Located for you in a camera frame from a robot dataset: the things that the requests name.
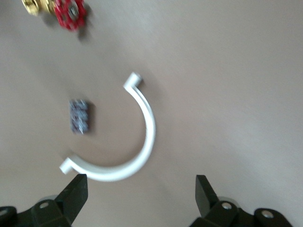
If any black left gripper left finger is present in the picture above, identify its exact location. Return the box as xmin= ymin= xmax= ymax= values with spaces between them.
xmin=0 ymin=174 xmax=89 ymax=227

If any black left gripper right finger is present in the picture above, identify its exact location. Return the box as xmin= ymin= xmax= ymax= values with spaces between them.
xmin=189 ymin=175 xmax=294 ymax=227

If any black terminal block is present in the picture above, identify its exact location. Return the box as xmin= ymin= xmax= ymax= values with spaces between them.
xmin=68 ymin=99 xmax=92 ymax=135

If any brass valve red handwheel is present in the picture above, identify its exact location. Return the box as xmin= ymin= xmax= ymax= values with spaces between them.
xmin=22 ymin=0 xmax=88 ymax=32

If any white half-ring pipe clamp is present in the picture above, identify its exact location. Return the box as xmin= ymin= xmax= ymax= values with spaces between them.
xmin=59 ymin=71 xmax=157 ymax=183

